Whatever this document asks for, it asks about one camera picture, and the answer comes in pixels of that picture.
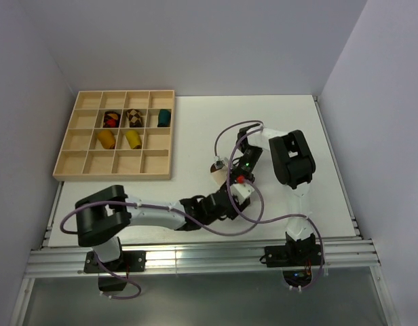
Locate cream brown striped sock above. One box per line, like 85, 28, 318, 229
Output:
210, 163, 227, 187

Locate yellow bear sock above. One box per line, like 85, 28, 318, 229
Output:
125, 130, 142, 149

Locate mustard yellow sock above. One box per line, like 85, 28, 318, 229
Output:
96, 130, 116, 149

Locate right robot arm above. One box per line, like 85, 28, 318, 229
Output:
226, 123, 320, 265

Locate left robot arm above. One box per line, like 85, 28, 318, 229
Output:
75, 184, 252, 271

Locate dark green rolled sock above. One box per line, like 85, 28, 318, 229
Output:
157, 109, 171, 128

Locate brown checkered rolled sock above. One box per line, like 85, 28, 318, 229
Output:
126, 109, 144, 128

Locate wooden compartment tray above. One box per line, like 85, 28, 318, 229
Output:
53, 90, 176, 181

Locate red black rolled sock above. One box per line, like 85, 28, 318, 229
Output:
102, 111, 121, 128

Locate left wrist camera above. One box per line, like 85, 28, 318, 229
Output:
230, 175, 254, 204

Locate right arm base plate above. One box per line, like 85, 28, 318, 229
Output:
259, 244, 323, 268

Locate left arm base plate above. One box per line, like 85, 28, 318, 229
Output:
83, 251, 146, 274

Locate aluminium frame rail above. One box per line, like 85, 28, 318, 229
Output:
24, 239, 381, 278

